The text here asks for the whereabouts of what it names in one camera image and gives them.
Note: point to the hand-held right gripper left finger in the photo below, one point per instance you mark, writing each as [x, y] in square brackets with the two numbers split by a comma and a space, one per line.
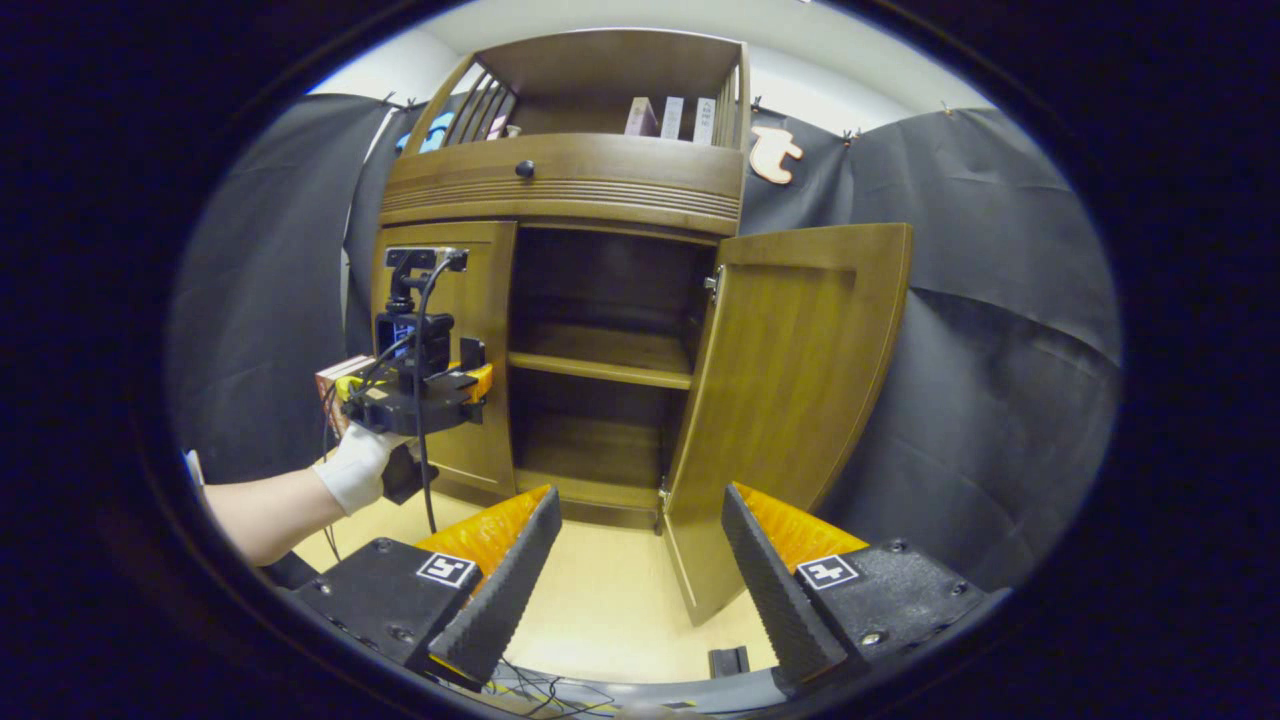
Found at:
[505, 590]

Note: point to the wooden inner cabinet shelf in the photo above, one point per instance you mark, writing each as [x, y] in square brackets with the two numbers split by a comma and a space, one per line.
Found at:
[600, 365]

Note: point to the white book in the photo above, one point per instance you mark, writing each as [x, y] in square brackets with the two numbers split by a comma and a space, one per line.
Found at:
[672, 118]

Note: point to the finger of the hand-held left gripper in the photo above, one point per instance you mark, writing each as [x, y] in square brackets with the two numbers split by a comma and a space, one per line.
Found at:
[470, 395]

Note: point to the black backdrop cloth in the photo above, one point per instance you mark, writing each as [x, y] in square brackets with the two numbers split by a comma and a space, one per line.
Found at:
[1000, 350]

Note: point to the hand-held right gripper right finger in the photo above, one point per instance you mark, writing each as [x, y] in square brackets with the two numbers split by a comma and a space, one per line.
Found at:
[775, 590]

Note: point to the small black block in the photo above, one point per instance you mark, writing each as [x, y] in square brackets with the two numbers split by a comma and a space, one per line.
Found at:
[728, 662]

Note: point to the wooden double-door shoe cabinet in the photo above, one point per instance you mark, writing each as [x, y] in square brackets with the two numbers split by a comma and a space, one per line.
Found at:
[600, 190]

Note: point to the red-brown book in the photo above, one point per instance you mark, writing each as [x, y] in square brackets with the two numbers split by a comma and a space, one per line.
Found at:
[330, 385]

